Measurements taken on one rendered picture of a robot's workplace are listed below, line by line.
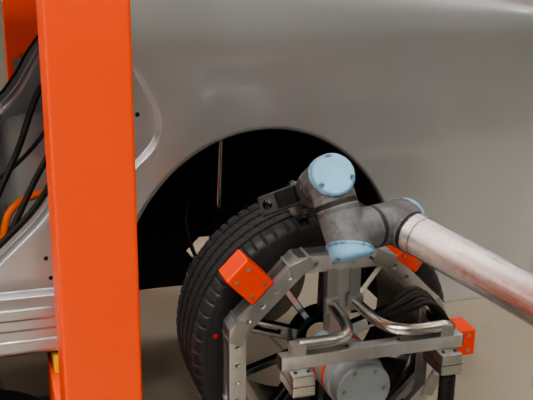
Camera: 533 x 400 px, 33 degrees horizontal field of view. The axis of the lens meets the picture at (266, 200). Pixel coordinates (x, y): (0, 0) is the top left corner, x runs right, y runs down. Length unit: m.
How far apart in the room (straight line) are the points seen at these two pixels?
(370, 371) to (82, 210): 0.73
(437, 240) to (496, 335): 2.58
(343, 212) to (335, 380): 0.42
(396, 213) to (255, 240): 0.38
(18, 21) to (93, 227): 2.74
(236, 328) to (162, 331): 2.22
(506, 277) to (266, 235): 0.62
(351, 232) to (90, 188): 0.52
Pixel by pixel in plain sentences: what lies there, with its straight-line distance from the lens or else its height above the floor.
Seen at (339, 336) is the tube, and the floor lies 1.01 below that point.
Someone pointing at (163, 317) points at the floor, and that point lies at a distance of 4.39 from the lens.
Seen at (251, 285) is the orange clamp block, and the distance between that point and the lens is 2.01.
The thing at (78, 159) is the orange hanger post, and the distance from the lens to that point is 1.75.
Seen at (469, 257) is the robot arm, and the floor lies 1.23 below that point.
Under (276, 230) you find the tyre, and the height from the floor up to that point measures 1.15.
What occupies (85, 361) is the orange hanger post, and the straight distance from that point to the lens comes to 1.90.
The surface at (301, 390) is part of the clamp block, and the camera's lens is 1.90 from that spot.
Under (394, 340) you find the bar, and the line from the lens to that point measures 1.98.
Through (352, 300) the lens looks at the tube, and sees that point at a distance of 2.09.
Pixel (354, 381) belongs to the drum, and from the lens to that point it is 2.03.
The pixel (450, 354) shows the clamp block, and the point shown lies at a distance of 2.02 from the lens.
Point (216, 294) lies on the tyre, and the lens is 2.09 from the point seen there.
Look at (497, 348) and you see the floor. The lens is 4.25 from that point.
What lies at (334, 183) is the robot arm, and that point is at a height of 1.34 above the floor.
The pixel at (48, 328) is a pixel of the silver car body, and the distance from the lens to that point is 2.44.
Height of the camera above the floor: 1.85
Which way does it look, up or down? 18 degrees down
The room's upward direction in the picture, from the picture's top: 1 degrees clockwise
